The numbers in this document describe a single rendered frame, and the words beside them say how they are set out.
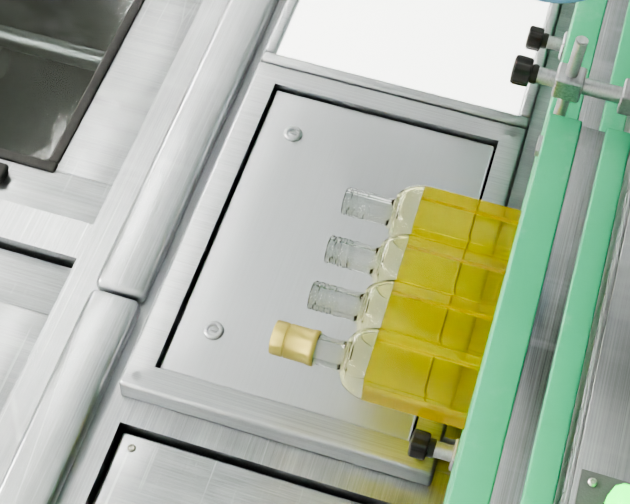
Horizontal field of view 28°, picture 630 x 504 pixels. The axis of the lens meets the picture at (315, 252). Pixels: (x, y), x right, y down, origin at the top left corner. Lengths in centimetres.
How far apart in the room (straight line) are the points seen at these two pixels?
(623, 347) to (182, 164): 63
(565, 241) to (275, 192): 44
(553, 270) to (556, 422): 15
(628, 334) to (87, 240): 66
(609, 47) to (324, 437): 52
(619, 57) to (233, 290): 49
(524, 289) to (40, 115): 74
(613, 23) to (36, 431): 76
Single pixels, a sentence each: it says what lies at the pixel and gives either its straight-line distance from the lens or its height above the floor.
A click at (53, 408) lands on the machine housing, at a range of 134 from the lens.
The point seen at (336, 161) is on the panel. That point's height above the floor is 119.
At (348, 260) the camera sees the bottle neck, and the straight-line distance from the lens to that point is 125.
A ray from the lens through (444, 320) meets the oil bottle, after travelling 120.
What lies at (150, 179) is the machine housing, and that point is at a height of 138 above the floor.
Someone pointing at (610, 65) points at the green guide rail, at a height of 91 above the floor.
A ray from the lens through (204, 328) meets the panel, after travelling 136.
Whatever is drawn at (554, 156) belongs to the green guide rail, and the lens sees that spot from 118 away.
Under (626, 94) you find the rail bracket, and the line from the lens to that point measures 121.
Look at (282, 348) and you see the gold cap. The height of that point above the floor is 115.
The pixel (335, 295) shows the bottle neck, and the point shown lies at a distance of 122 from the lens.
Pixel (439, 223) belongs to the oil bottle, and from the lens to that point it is 125.
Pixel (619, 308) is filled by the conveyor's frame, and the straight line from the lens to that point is 108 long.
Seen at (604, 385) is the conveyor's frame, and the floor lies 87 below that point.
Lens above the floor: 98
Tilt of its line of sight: 8 degrees up
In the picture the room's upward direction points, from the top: 75 degrees counter-clockwise
